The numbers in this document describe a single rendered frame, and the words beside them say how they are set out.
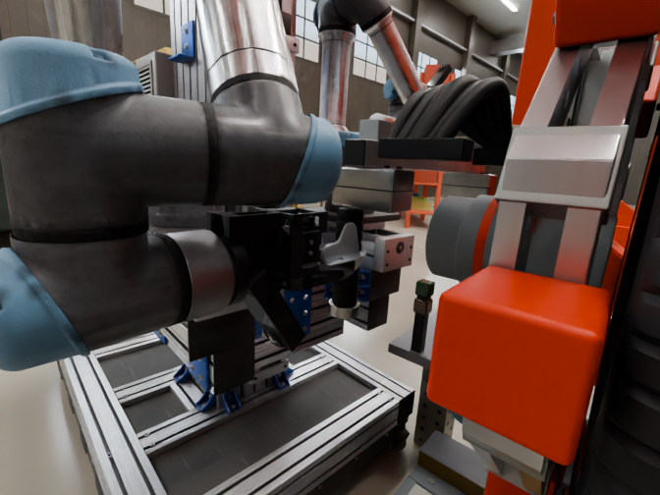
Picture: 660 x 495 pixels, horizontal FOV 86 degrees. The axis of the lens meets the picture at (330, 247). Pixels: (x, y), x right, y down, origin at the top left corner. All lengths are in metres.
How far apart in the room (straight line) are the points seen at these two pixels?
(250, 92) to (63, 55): 0.11
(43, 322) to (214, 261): 0.11
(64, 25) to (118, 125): 0.39
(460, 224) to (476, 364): 0.33
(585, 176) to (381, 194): 0.21
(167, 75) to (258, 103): 0.92
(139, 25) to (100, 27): 7.18
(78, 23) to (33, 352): 0.45
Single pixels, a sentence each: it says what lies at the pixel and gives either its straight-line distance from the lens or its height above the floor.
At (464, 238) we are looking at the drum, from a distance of 0.51.
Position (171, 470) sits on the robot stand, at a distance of 1.08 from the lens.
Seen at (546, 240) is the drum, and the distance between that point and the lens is 0.49.
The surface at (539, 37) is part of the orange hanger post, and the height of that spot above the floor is 1.24.
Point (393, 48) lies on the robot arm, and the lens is 1.15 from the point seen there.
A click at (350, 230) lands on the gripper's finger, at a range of 0.42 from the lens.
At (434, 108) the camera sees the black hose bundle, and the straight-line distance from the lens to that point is 0.38.
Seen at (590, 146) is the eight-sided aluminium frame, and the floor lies 0.97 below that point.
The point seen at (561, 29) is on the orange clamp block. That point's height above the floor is 1.06.
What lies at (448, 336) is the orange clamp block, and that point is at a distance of 0.21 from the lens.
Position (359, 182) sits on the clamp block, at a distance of 0.43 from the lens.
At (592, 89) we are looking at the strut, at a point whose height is 1.05.
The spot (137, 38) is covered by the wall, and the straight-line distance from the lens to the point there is 7.72.
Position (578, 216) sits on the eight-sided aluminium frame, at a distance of 0.27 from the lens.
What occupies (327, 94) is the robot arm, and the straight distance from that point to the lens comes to 1.17.
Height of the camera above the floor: 0.95
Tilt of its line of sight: 13 degrees down
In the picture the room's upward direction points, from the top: 3 degrees clockwise
